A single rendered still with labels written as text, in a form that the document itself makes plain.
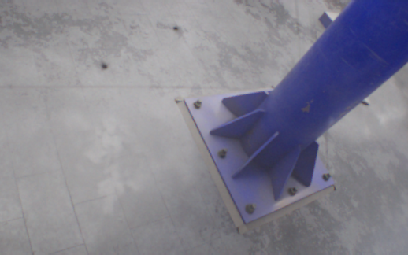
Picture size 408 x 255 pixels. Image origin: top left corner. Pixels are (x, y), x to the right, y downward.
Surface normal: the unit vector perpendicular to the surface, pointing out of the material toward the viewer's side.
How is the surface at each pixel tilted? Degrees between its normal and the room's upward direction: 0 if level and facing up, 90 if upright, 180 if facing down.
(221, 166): 0
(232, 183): 0
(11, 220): 0
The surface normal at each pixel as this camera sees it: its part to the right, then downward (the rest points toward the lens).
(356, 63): -0.48, 0.55
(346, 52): -0.75, 0.27
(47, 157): 0.40, -0.55
